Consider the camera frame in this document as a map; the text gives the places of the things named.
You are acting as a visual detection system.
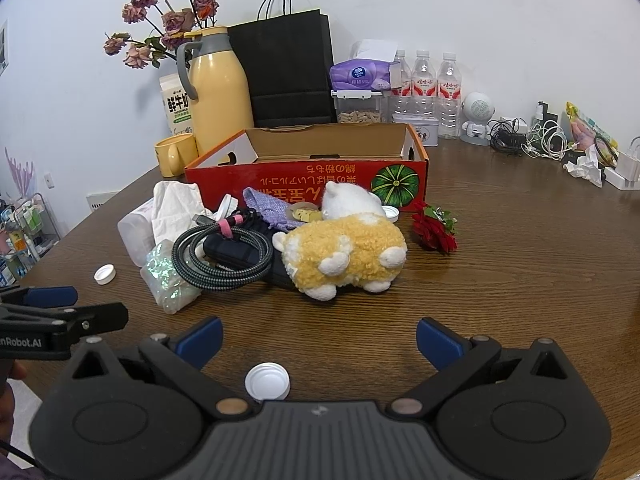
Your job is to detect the person's left hand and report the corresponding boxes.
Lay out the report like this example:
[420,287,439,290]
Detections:
[0,361,28,431]

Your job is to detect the grey braided cable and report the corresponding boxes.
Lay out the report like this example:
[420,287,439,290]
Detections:
[171,210,276,292]

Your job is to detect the purple tissue pack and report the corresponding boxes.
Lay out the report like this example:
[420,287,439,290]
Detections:
[329,59,402,92]

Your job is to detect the white plastic bottle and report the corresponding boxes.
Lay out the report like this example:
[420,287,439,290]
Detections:
[117,197,158,267]

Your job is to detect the tangled black charger cables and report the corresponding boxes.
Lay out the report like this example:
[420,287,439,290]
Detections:
[489,116,531,156]

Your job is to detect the yellow mug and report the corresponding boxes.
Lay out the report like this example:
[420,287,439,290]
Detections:
[154,133,201,177]

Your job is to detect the purple knit drawstring pouch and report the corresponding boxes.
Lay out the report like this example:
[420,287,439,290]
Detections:
[242,187,326,233]

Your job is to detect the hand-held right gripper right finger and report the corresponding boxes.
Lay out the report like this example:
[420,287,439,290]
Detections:
[386,317,571,421]

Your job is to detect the yellow and white plush toy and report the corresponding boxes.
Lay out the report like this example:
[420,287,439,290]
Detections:
[272,181,408,302]

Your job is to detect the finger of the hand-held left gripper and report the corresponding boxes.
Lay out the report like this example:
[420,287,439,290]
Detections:
[0,302,129,342]
[0,285,79,308]

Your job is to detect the small black upright device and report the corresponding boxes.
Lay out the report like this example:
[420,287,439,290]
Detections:
[532,101,558,126]

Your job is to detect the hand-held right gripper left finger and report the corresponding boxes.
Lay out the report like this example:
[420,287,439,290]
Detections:
[70,316,254,421]

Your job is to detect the black paper bag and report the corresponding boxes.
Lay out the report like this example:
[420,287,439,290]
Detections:
[227,0,336,128]

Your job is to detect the white metal tin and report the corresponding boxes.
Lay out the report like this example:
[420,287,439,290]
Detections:
[391,113,440,148]

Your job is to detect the white charger block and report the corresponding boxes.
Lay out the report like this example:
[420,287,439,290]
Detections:
[604,135,640,191]

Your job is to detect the iridescent glitter bag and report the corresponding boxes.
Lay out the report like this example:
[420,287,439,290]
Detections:
[141,241,201,315]

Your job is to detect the yellow thermos jug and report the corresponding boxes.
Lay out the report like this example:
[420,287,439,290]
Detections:
[176,26,256,158]

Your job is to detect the red cardboard box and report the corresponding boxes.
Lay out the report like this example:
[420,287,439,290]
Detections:
[184,123,430,211]

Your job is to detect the navy zip pouch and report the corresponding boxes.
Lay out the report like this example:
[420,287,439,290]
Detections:
[202,230,301,290]

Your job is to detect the clear water bottle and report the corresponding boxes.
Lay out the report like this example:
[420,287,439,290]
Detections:
[437,52,462,140]
[390,50,413,116]
[411,50,440,116]

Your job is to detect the metal storage rack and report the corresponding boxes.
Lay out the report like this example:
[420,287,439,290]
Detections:
[0,192,61,288]

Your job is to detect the white milk carton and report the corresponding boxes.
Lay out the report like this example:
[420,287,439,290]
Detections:
[159,73,196,137]

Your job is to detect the clear seed container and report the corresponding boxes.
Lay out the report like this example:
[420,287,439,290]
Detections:
[331,89,390,125]

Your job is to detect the white tissue paper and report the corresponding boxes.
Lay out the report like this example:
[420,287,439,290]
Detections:
[151,181,213,246]

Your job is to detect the white robot-shaped speaker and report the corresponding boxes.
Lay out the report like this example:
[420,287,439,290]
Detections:
[460,92,496,146]

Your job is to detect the colourful snack packet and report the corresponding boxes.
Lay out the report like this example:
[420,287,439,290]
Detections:
[565,101,620,166]

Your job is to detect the red artificial rose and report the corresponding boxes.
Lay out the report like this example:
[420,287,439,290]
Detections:
[411,200,458,254]

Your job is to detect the pink feather decoration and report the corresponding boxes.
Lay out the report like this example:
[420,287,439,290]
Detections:
[4,147,37,201]

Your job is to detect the tangled white cables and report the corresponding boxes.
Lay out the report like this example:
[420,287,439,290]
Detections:
[521,121,568,161]

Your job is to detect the crumpled white tissue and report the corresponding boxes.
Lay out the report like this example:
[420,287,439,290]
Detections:
[562,145,606,188]

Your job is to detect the dried pink flower bouquet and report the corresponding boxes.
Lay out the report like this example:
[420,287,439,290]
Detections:
[103,0,221,70]

